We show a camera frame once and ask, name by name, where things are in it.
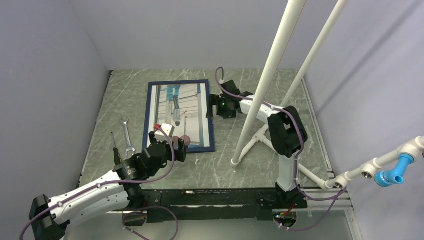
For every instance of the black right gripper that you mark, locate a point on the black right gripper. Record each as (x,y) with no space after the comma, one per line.
(215,100)

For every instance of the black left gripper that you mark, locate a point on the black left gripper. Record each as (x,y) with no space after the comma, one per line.
(180,154)

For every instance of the blue wooden picture frame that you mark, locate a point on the blue wooden picture frame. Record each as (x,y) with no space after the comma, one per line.
(182,104)

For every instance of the black yellow screwdriver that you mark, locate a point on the black yellow screwdriver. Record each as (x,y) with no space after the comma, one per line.
(116,154)

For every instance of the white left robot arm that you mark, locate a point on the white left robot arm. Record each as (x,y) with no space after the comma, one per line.
(119,189)

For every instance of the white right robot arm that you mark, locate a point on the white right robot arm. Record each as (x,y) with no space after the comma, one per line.
(287,132)

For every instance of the silver open-end wrench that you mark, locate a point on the silver open-end wrench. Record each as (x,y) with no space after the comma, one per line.
(130,150)

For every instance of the blue pipe fitting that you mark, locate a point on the blue pipe fitting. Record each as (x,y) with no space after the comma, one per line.
(395,176)

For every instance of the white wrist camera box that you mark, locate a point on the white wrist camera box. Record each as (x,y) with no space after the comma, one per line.
(164,129)

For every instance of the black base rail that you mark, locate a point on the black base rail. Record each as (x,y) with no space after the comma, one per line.
(217,204)

